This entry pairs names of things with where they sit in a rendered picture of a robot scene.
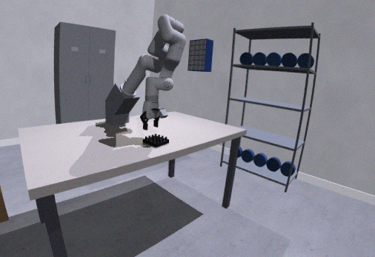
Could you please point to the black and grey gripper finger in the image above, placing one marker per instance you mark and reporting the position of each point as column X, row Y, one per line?
column 156, row 122
column 145, row 124

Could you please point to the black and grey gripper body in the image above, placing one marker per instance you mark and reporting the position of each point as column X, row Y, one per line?
column 147, row 106

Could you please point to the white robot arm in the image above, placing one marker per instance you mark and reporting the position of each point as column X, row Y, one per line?
column 170, row 31

